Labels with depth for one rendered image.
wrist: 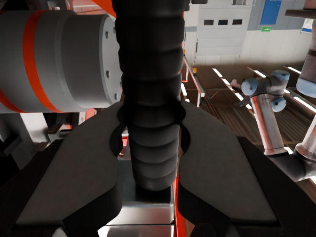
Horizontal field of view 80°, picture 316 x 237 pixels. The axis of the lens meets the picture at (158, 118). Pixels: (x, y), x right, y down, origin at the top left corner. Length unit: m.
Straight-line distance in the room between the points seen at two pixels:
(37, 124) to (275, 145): 0.87
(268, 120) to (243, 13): 13.54
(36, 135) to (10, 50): 0.17
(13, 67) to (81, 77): 0.07
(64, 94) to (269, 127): 0.85
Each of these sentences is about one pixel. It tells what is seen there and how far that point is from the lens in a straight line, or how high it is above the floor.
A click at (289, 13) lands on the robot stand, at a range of 0.79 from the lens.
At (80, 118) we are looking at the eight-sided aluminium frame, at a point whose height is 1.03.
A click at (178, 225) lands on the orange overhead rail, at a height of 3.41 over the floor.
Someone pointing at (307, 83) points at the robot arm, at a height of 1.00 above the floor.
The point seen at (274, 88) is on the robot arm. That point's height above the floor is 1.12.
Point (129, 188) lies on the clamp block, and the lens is 0.16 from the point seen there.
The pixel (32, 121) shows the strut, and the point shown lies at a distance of 0.38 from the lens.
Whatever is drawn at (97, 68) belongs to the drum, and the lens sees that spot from 0.24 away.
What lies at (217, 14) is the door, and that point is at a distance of 13.86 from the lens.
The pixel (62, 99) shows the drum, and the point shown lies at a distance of 0.27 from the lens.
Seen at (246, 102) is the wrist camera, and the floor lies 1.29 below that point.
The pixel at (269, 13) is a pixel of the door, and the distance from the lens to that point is 15.08.
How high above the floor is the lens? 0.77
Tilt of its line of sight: 31 degrees up
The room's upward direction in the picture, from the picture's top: 179 degrees clockwise
